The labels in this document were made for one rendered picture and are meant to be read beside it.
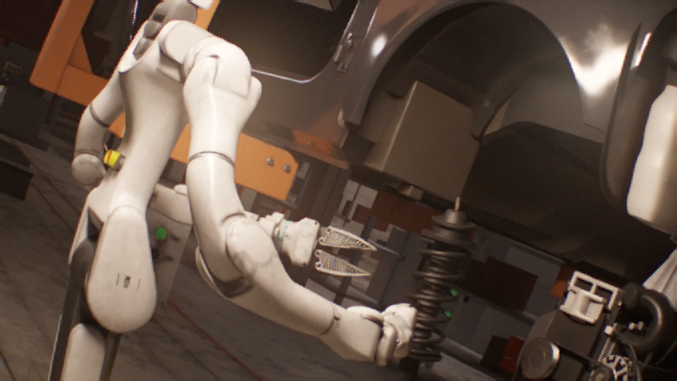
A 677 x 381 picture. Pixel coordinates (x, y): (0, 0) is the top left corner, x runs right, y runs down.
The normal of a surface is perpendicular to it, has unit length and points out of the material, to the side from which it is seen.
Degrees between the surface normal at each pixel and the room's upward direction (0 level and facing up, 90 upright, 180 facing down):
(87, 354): 90
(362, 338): 69
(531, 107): 90
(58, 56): 90
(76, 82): 90
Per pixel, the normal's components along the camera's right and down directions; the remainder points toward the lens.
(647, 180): -0.80, -0.12
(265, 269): 0.80, -0.13
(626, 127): 0.57, 0.22
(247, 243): 0.63, -0.36
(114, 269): 0.38, 0.18
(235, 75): 0.62, -0.15
